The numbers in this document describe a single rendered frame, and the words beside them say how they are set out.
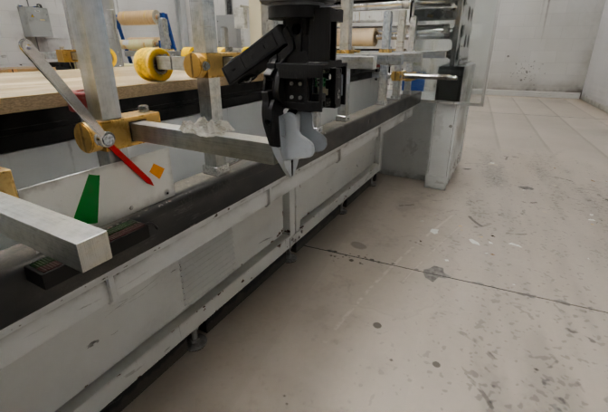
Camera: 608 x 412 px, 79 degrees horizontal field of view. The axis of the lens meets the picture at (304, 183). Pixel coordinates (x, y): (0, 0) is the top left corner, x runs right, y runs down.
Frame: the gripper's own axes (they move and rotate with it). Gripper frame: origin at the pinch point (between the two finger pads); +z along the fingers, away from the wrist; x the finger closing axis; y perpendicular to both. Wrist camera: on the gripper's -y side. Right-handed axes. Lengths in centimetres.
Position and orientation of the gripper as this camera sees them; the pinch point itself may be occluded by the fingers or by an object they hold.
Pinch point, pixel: (285, 166)
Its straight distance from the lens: 51.4
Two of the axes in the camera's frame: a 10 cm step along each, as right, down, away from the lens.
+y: 8.7, 1.7, -4.6
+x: 4.9, -3.0, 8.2
